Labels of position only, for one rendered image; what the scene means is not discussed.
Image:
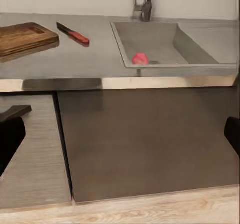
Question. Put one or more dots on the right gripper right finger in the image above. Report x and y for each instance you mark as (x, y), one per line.
(232, 133)

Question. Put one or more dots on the drop in sink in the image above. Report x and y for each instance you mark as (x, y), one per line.
(177, 44)

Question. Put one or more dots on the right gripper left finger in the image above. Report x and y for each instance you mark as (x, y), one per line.
(12, 133)

